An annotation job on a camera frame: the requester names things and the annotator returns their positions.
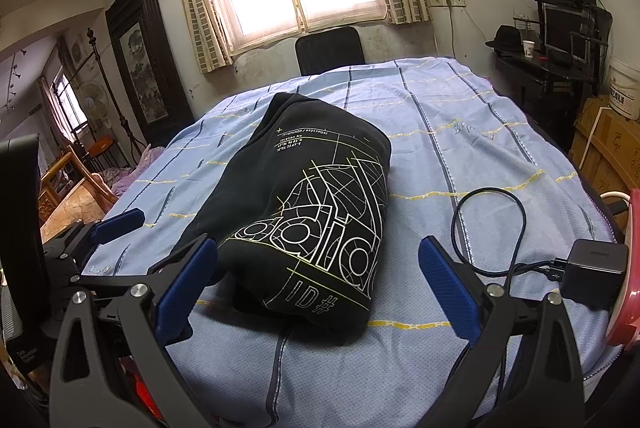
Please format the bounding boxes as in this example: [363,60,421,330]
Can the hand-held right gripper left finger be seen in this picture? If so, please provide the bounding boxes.
[49,233,219,428]

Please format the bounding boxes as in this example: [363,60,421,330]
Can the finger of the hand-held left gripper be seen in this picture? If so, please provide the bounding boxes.
[75,261,151,289]
[90,208,146,245]

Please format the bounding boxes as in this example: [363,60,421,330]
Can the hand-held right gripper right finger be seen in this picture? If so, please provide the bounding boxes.
[418,235,586,428]

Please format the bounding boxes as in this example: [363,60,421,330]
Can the black hooded jacket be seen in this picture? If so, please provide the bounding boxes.
[172,92,392,344]

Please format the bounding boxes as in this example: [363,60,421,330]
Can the carved wooden chair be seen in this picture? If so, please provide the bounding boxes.
[39,143,121,244]

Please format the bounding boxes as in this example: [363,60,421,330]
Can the purple cloth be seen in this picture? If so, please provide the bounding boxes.
[112,145,166,194]

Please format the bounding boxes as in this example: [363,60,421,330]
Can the white standing fan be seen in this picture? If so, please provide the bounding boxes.
[77,80,108,119]

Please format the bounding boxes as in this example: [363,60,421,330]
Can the small side window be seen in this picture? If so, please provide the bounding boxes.
[50,68,86,134]

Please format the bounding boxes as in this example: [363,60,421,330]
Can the black power adapter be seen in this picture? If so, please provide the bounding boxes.
[560,238,629,310]

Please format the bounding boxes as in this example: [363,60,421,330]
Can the dark framed landscape painting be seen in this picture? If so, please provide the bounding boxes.
[105,0,193,139]

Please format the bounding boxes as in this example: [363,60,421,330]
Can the blue striped bed sheet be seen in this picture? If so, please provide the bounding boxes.
[85,56,621,428]

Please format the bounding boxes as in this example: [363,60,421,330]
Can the red round stool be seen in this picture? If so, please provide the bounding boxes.
[602,188,640,349]

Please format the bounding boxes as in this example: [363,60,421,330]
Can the black iron coat stand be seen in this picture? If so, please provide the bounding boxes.
[86,27,146,154]

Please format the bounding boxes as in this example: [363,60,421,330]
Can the large cardboard box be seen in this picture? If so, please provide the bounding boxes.
[570,96,640,204]

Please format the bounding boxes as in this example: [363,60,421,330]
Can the black desk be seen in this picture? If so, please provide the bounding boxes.
[492,43,601,134]

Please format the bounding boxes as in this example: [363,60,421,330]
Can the black hat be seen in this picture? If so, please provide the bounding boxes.
[487,25,523,54]

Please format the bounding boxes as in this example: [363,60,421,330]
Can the black office chair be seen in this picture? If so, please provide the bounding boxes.
[295,27,365,76]

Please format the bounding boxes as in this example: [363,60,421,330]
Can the white plastic bucket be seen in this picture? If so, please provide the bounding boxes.
[607,57,640,120]

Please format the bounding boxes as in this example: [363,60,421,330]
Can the computer monitor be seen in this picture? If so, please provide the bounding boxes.
[544,4,598,59]

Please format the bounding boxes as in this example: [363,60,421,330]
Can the white cable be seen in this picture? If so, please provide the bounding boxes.
[600,191,632,209]

